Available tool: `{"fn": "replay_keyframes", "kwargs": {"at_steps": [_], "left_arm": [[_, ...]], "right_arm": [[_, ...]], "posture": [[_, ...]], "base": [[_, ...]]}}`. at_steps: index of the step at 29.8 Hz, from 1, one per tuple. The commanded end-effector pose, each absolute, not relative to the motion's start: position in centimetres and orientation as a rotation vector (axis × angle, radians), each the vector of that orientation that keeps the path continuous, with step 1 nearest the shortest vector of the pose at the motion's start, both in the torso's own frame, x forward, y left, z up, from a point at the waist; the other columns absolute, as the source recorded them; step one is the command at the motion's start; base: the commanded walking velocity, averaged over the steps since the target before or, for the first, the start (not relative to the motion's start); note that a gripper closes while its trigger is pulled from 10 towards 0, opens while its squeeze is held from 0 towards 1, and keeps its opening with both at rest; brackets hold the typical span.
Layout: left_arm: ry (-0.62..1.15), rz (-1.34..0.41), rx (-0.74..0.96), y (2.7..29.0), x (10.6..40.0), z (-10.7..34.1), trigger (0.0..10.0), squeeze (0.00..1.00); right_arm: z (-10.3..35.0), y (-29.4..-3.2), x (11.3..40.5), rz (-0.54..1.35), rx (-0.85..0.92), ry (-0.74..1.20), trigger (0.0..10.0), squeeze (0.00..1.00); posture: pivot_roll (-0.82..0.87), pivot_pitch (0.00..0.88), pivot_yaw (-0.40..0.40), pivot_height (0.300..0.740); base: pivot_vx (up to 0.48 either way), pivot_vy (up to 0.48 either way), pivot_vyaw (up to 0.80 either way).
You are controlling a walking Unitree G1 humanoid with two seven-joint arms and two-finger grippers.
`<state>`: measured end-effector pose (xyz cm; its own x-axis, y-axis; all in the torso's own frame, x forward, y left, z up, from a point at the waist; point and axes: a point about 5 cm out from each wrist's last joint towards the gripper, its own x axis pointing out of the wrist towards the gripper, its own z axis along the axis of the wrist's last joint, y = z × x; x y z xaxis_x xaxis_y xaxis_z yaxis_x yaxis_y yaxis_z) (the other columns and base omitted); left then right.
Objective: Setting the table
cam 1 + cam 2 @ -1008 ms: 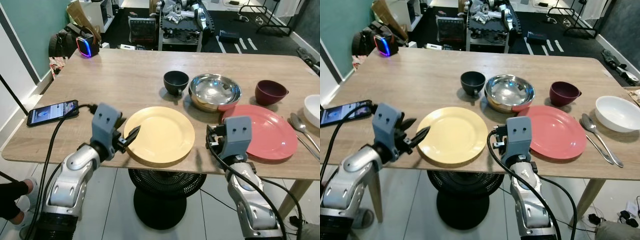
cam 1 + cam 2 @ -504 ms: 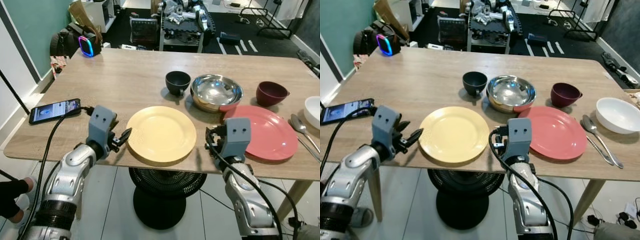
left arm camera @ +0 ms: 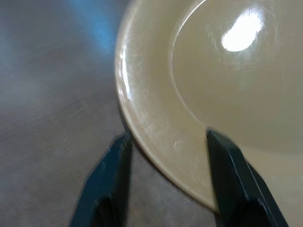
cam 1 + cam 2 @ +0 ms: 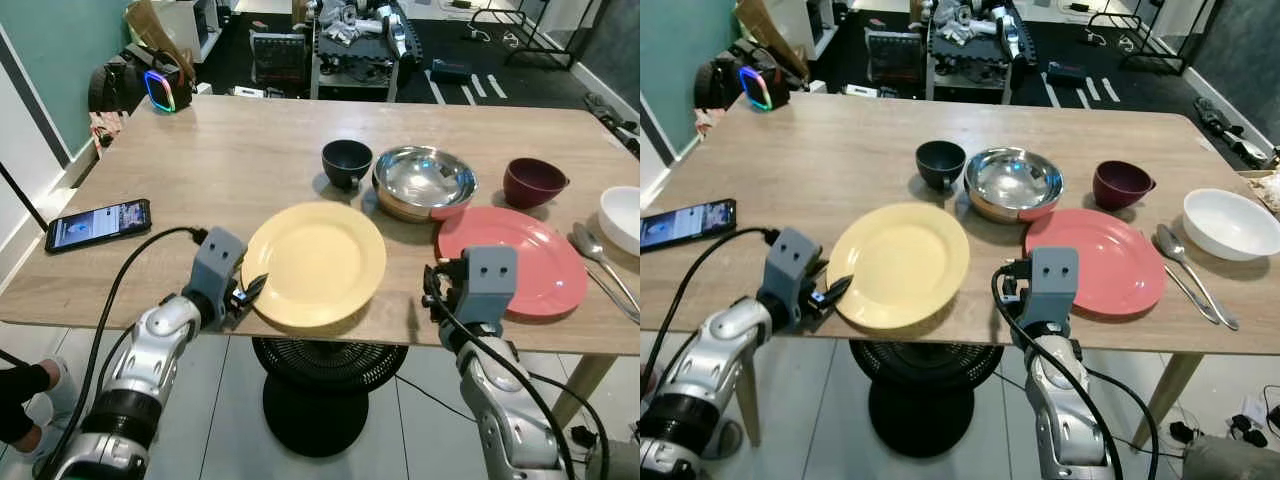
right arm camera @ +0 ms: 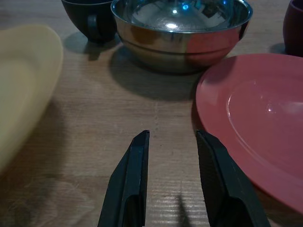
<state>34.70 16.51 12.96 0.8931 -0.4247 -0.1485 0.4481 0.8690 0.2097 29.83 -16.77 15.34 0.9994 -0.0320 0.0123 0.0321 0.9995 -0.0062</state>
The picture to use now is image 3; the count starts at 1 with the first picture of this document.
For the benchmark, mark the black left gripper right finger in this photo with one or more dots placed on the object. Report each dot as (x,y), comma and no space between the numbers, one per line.
(236,186)

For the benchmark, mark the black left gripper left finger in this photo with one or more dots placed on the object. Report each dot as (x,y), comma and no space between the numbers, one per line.
(106,179)

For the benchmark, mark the beige round plate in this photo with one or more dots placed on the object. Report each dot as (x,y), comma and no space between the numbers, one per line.
(189,78)

